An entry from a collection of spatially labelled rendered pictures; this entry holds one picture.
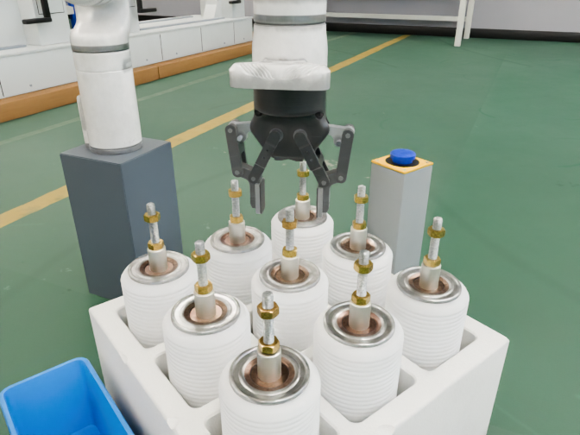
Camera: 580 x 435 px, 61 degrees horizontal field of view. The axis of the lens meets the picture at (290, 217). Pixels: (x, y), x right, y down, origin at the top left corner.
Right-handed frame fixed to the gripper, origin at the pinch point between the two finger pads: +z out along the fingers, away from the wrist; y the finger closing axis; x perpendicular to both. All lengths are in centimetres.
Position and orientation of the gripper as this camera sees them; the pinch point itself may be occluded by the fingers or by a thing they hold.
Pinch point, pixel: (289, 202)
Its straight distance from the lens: 56.6
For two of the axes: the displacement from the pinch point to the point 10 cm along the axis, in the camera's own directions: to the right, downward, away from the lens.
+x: -1.5, 4.4, -8.9
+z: 0.0, 9.0, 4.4
